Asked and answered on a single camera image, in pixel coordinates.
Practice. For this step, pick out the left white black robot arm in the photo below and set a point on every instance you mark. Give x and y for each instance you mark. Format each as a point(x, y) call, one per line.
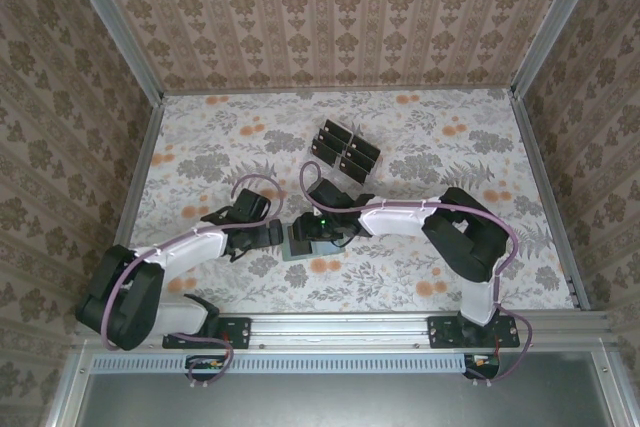
point(190, 249)

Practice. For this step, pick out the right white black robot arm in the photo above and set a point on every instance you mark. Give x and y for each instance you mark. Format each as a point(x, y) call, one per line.
point(395, 219)

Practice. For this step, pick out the floral table cover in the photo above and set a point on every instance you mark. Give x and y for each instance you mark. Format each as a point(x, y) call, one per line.
point(350, 297)

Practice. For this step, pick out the black connector board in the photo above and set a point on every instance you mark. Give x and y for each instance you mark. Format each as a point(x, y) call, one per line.
point(205, 367)
point(482, 367)

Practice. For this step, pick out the grey metal panel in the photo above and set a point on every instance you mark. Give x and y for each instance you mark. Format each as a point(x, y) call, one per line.
point(340, 402)

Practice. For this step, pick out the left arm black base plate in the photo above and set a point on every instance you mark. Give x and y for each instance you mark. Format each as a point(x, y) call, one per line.
point(240, 332)

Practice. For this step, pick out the aluminium mounting rail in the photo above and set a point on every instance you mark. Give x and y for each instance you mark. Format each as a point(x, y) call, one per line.
point(340, 329)

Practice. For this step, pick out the aluminium table side rail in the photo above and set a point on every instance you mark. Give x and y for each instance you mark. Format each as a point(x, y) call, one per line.
point(533, 147)
point(143, 147)

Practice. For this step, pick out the aluminium table end rail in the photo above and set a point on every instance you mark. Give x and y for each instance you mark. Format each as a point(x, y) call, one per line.
point(340, 90)

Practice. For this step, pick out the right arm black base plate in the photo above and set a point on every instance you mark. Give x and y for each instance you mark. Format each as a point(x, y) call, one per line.
point(440, 334)

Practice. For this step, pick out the aluminium frame post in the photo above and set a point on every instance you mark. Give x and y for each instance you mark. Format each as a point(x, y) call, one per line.
point(117, 27)
point(552, 27)

